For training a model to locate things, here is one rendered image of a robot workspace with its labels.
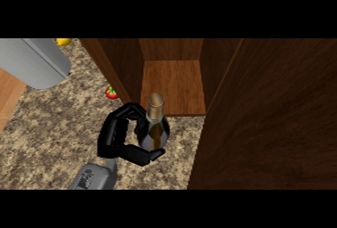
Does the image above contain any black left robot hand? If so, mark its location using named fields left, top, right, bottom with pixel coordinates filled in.
left=96, top=102, right=167, bottom=167

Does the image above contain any dark wine bottle gold neck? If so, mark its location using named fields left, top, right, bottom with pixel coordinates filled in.
left=136, top=92, right=173, bottom=151

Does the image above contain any brown wooden open cabinet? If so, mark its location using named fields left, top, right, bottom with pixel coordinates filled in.
left=79, top=37, right=246, bottom=118

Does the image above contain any dark brown wooden cabinet door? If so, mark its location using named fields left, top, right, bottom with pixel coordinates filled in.
left=187, top=37, right=337, bottom=191

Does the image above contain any pale grey rounded appliance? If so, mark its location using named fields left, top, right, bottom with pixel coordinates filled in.
left=0, top=37, right=73, bottom=90

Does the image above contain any yellow fruit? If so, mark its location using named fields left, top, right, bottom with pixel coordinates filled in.
left=55, top=37, right=74, bottom=47

